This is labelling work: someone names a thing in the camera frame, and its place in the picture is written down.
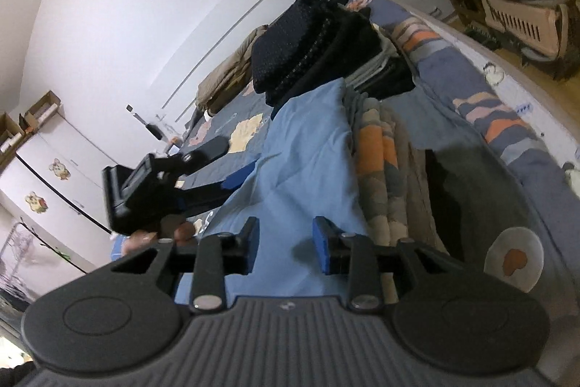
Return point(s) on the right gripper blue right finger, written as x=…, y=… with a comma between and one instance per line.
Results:
x=352, y=256

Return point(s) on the person left hand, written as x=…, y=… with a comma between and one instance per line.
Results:
x=174, y=229

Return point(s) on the blue shirt garment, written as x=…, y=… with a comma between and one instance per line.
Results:
x=305, y=170

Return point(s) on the black clothes rack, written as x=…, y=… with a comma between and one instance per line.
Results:
x=16, y=254

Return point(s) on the white bed headboard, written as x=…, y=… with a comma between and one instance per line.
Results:
x=171, y=93

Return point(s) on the black folded clothes stack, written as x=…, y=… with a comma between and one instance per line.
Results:
x=318, y=41

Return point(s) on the large cardboard box on wardrobe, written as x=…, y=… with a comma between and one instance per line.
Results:
x=11, y=137

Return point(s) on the grey quilted bedspread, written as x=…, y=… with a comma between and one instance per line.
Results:
x=446, y=163

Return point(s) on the black wall mounted device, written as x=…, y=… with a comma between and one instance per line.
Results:
x=155, y=131

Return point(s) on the beige pet carrier basket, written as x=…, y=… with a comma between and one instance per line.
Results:
x=544, y=30

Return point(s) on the white wardrobe with stickers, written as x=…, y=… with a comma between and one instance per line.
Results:
x=54, y=184

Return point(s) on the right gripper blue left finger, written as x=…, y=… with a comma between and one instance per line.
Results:
x=218, y=256

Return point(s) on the olive brown folded blanket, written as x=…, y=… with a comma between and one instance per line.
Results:
x=228, y=78

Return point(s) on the patterned folded clothes pile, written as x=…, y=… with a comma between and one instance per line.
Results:
x=392, y=175

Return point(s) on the small cardboard box on wardrobe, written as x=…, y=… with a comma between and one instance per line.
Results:
x=39, y=113

